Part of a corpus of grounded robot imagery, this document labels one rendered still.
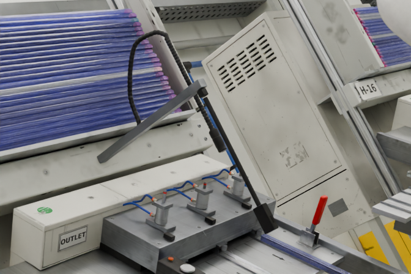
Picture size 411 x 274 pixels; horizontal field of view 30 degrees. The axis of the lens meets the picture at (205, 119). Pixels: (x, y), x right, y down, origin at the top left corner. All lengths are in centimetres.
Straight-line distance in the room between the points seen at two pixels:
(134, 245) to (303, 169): 120
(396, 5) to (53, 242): 65
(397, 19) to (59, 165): 64
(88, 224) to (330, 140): 118
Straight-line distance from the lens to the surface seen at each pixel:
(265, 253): 144
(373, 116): 261
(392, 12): 112
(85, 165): 143
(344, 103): 227
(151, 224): 133
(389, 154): 227
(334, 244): 150
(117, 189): 141
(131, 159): 150
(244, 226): 145
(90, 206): 133
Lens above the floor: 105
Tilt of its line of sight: 11 degrees up
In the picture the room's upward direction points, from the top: 27 degrees counter-clockwise
